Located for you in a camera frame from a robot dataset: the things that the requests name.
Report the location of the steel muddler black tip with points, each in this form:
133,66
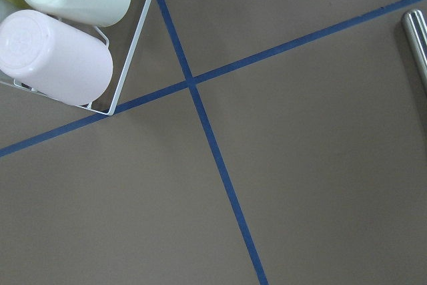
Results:
414,25

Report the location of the pink plastic cup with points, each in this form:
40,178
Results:
54,58

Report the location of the white wire cup rack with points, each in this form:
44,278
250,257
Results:
121,39

